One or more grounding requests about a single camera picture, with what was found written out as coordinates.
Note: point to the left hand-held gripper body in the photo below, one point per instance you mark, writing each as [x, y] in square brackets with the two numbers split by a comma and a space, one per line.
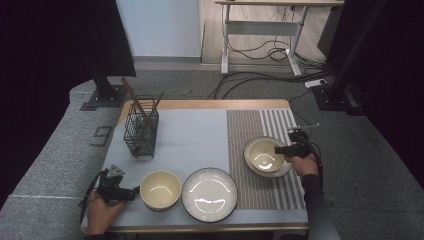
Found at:
[111, 188]

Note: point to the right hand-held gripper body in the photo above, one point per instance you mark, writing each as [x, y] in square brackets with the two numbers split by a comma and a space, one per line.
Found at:
[300, 148]

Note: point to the cream ceramic bowl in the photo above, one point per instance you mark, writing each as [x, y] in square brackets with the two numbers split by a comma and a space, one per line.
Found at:
[160, 190]
[263, 155]

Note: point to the brown wooden chopstick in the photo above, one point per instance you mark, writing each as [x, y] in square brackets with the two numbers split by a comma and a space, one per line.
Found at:
[133, 96]
[158, 100]

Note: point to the person's right hand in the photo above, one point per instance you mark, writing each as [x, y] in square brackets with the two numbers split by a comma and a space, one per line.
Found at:
[305, 165]

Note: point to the person's left hand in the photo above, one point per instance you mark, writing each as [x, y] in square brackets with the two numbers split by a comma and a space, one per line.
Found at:
[100, 215]

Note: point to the grey striped woven placemat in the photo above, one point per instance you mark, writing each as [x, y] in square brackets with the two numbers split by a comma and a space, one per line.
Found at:
[250, 126]

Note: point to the floor socket box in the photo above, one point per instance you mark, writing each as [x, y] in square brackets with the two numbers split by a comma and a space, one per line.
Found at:
[101, 136]

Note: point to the black metal stand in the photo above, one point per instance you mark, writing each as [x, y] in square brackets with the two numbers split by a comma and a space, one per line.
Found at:
[103, 98]
[336, 98]

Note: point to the white power strip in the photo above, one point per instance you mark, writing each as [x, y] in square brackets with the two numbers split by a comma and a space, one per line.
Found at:
[315, 83]

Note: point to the white plate with dark rim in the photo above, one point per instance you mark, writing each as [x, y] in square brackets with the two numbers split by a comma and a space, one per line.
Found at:
[210, 196]

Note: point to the light blue table mat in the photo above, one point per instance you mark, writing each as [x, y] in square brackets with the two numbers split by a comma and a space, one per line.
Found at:
[193, 140]

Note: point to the black curtain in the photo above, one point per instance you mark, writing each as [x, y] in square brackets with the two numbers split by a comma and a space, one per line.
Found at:
[400, 83]
[33, 66]

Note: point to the white standing desk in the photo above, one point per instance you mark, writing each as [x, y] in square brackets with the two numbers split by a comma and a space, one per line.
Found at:
[263, 28]

